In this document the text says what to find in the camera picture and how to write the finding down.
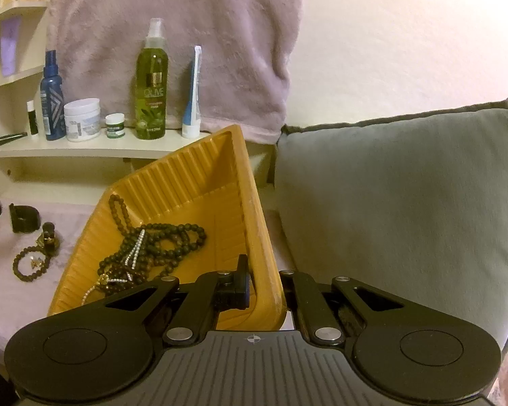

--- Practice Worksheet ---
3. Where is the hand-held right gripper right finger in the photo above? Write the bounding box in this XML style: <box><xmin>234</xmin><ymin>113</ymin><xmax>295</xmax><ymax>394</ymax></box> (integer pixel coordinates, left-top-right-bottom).
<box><xmin>279</xmin><ymin>270</ymin><xmax>407</xmax><ymax>345</ymax></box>

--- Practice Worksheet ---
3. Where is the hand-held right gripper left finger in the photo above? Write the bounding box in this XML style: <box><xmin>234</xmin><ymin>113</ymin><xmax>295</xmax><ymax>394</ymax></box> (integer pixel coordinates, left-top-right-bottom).
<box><xmin>104</xmin><ymin>254</ymin><xmax>253</xmax><ymax>345</ymax></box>

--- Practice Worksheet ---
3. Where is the black wrist band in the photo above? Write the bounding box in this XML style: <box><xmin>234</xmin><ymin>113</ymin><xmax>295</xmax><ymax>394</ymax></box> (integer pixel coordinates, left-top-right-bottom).
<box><xmin>8</xmin><ymin>204</ymin><xmax>41</xmax><ymax>233</ymax></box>

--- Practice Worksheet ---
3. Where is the small brown bead bracelet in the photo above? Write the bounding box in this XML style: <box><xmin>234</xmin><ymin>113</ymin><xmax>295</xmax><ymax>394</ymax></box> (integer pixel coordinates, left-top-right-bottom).
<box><xmin>12</xmin><ymin>248</ymin><xmax>52</xmax><ymax>284</ymax></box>

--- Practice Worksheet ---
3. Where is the brown bead necklace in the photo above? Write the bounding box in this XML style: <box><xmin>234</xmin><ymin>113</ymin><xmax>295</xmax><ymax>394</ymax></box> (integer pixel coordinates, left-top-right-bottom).
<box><xmin>98</xmin><ymin>195</ymin><xmax>208</xmax><ymax>295</ymax></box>

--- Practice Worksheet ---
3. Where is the white pearl necklace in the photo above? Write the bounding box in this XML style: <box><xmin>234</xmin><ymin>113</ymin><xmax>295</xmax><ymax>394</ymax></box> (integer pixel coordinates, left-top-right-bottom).
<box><xmin>81</xmin><ymin>228</ymin><xmax>147</xmax><ymax>306</ymax></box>

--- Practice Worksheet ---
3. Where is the orange plastic tray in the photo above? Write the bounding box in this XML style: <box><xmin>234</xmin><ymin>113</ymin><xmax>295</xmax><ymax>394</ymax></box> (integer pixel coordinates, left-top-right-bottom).
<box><xmin>46</xmin><ymin>124</ymin><xmax>287</xmax><ymax>333</ymax></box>

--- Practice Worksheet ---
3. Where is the black tube with white cap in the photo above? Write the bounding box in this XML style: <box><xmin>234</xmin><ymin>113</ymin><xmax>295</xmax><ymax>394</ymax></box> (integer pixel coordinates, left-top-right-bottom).
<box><xmin>0</xmin><ymin>131</ymin><xmax>28</xmax><ymax>148</ymax></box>

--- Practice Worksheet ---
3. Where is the lavender fleece blanket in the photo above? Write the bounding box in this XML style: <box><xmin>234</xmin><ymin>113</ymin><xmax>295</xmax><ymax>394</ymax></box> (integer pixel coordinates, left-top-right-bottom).
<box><xmin>0</xmin><ymin>200</ymin><xmax>298</xmax><ymax>368</ymax></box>

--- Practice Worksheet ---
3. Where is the white lip balm stick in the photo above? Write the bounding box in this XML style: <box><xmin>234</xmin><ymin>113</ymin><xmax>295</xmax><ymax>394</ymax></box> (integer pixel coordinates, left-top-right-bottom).
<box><xmin>26</xmin><ymin>100</ymin><xmax>40</xmax><ymax>136</ymax></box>

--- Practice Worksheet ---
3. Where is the white shelf unit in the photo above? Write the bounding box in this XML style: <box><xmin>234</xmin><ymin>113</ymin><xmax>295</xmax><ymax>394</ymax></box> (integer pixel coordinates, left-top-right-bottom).
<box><xmin>0</xmin><ymin>0</ymin><xmax>276</xmax><ymax>201</ymax></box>

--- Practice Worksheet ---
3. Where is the blue spray bottle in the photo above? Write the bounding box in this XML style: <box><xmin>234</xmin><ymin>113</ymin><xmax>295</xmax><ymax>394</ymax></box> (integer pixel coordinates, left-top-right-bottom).
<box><xmin>40</xmin><ymin>49</ymin><xmax>67</xmax><ymax>141</ymax></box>

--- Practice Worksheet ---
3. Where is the white cream jar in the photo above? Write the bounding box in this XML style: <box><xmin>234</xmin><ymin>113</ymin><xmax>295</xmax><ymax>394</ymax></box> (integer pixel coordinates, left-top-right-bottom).
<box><xmin>63</xmin><ymin>98</ymin><xmax>102</xmax><ymax>143</ymax></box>

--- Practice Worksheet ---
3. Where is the grey cushion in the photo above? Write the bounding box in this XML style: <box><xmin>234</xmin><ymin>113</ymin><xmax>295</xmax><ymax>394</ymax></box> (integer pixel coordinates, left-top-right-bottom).
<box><xmin>274</xmin><ymin>90</ymin><xmax>508</xmax><ymax>366</ymax></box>

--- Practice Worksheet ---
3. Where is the small green-labelled jar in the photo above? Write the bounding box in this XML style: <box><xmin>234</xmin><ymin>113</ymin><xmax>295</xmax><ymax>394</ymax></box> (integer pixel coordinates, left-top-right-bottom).
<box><xmin>105</xmin><ymin>113</ymin><xmax>126</xmax><ymax>140</ymax></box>

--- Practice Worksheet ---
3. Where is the purple tube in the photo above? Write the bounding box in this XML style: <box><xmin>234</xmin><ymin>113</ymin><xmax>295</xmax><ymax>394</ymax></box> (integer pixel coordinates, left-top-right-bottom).
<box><xmin>0</xmin><ymin>16</ymin><xmax>23</xmax><ymax>77</ymax></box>

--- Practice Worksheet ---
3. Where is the blue and white tube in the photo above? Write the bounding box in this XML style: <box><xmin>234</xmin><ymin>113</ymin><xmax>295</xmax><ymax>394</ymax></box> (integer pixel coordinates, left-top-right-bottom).
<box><xmin>182</xmin><ymin>45</ymin><xmax>203</xmax><ymax>138</ymax></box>

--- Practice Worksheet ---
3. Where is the green spray bottle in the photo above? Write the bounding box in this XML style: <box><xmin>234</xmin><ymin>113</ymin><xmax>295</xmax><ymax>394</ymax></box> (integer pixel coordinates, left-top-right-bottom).
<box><xmin>135</xmin><ymin>18</ymin><xmax>169</xmax><ymax>140</ymax></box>

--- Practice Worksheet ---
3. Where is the pink hanging towel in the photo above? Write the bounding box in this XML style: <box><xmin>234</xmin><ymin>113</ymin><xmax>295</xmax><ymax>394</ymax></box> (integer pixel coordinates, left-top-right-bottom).
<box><xmin>46</xmin><ymin>0</ymin><xmax>304</xmax><ymax>143</ymax></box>

